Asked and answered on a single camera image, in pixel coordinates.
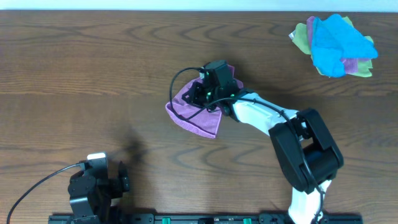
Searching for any purple microfiber cloth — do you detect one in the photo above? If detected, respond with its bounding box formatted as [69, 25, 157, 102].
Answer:
[165, 64, 244, 139]

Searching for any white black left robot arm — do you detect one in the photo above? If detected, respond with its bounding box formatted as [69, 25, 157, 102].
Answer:
[68, 157, 130, 223]

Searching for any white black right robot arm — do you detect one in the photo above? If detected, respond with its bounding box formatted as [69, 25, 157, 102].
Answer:
[181, 80, 344, 223]

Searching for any blue microfiber cloth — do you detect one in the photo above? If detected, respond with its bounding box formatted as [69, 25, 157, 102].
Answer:
[307, 14, 379, 78]

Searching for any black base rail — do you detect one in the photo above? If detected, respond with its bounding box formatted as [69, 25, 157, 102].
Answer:
[48, 213, 363, 224]

